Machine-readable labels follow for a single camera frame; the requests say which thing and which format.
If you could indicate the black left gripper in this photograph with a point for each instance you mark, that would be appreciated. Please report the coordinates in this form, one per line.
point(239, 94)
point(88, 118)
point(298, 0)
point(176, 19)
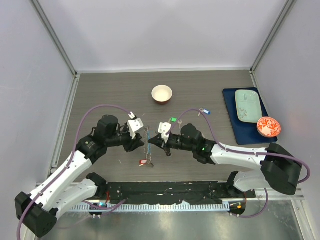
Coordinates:
point(133, 143)

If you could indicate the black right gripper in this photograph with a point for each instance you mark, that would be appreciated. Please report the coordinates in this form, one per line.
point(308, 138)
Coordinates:
point(157, 140)

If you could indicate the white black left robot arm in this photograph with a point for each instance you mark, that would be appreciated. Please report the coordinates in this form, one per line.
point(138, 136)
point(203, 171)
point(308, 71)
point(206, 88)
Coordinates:
point(40, 209)

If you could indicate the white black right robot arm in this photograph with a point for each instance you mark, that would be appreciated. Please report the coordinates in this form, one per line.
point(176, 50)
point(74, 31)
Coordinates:
point(270, 167)

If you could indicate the red key tag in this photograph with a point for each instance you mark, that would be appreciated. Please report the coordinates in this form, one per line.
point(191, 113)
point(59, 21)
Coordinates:
point(142, 162)

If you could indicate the green tag key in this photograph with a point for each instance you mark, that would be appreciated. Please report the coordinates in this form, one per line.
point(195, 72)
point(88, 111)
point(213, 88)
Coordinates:
point(175, 120)

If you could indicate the red bowl white inside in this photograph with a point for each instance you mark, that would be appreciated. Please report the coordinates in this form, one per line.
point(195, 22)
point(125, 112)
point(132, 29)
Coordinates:
point(161, 94)

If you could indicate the blue tag key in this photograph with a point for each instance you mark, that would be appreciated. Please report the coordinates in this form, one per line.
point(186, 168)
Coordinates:
point(204, 111)

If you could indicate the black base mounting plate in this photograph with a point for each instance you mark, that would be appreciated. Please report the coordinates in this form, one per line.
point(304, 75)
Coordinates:
point(169, 193)

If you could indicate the pale green rectangular plate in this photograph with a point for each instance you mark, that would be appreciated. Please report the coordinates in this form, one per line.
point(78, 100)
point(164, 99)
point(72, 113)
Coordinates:
point(248, 106)

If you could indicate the orange white patterned bowl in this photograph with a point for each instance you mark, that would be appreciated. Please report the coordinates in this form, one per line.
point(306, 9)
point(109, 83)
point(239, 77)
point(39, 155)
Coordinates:
point(268, 127)

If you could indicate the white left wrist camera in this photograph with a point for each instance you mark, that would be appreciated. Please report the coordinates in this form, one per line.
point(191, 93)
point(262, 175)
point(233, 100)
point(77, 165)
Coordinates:
point(135, 124)

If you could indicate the aluminium frame rail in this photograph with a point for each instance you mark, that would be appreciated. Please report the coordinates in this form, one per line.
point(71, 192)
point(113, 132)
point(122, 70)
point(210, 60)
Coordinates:
point(53, 36)

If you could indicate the perforated cable duct strip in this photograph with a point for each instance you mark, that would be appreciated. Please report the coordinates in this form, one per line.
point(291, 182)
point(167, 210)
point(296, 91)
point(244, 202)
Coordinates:
point(130, 208)

